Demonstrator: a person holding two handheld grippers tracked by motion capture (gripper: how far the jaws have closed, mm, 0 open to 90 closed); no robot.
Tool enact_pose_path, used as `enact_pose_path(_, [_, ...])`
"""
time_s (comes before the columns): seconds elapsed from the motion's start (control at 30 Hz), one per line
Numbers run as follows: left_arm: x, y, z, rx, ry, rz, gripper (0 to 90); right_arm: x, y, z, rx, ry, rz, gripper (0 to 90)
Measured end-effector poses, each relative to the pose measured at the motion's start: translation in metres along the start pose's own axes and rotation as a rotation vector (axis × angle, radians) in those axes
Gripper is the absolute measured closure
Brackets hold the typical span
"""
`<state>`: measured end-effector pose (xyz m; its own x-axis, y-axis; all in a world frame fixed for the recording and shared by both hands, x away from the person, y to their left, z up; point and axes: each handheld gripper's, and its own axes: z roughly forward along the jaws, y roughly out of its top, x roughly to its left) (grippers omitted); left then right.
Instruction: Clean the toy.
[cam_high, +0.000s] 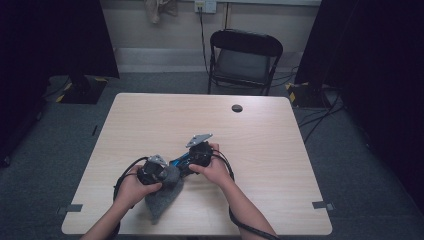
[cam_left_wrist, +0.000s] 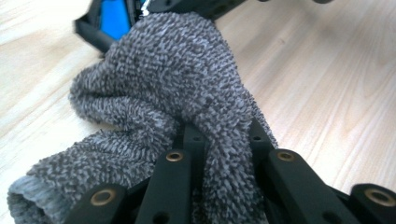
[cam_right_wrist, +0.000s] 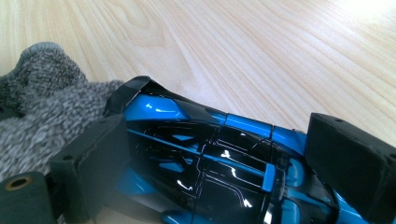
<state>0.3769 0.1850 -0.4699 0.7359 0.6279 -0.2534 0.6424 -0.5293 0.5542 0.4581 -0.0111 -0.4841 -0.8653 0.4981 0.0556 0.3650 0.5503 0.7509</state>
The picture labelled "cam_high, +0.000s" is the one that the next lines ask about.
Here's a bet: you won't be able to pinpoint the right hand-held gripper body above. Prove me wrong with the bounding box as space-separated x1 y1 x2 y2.
184 133 214 168

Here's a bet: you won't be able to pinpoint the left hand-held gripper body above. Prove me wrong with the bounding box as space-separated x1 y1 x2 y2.
137 154 169 186

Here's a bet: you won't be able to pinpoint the blue and black toy car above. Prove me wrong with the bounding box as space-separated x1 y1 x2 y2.
169 151 198 178

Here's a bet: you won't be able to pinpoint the grey fuzzy sock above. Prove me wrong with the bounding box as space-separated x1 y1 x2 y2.
144 164 185 225

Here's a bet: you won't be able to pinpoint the person's right hand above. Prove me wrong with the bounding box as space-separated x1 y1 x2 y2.
188 143 234 189

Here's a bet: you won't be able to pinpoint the person's left hand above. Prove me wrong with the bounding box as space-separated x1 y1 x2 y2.
114 164 163 209

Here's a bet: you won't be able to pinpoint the grey tape mark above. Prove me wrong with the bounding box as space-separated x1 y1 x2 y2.
56 203 84 216
312 200 335 212

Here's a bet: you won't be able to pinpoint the black folding chair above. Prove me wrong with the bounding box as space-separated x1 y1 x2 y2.
207 29 284 97

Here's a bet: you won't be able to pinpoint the black stand base yellow tape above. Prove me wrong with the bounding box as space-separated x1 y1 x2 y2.
285 81 333 108

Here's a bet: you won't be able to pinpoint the black curtain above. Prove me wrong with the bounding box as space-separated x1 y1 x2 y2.
294 0 424 214
0 0 120 168

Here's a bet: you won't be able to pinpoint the left hand-held gripper cable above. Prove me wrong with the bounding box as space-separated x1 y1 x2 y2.
112 155 150 240

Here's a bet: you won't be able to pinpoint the hand-held gripper cable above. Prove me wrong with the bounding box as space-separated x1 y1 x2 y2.
213 149 281 240
112 155 150 240

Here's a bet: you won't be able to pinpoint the right hand-held gripper cable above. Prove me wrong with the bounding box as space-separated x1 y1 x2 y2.
213 149 281 240

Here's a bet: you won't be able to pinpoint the black floor cables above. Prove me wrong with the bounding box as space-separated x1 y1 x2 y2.
271 65 301 88
298 89 346 144

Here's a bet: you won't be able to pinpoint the black wall power cable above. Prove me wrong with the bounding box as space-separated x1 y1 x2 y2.
198 6 211 76

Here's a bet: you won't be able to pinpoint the white wall socket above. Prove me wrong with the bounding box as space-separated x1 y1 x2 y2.
194 0 218 14

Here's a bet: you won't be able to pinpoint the beige cloth on wall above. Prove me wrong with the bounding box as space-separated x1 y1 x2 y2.
143 0 179 24

